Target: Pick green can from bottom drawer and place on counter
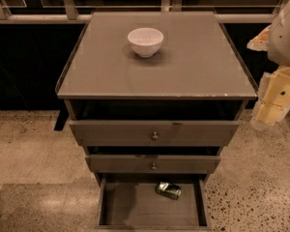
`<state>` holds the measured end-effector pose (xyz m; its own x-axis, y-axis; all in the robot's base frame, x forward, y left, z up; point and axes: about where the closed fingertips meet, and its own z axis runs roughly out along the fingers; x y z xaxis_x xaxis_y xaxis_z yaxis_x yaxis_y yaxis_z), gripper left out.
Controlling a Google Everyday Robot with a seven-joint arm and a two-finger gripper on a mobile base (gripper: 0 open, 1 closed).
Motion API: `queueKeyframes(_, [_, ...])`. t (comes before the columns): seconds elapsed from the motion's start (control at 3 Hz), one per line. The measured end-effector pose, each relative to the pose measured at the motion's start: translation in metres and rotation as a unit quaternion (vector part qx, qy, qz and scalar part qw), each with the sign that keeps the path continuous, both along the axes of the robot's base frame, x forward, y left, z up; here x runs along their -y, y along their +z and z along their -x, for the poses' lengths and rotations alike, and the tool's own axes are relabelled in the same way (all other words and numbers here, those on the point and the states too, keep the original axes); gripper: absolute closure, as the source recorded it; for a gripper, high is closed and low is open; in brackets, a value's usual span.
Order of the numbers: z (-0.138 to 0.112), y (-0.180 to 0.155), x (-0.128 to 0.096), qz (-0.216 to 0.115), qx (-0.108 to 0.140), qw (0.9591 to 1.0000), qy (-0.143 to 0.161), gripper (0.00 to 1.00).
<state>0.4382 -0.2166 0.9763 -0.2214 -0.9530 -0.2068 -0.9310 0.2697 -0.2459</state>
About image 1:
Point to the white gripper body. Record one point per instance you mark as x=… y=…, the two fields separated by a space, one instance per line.
x=285 y=39

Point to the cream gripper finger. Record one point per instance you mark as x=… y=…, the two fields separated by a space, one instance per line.
x=274 y=97
x=259 y=42

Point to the crushed green can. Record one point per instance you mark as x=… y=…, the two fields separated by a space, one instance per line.
x=168 y=190

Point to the grey drawer cabinet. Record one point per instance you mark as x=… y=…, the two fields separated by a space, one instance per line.
x=196 y=75

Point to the brass top drawer knob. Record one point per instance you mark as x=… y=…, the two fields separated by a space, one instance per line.
x=155 y=136

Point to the middle grey drawer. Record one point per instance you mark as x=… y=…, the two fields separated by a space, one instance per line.
x=142 y=164

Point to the top grey drawer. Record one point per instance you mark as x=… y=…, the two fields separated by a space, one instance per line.
x=138 y=133

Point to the metal window railing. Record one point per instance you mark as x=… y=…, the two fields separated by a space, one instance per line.
x=77 y=11

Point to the white ceramic bowl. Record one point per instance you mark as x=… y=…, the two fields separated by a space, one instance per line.
x=145 y=42

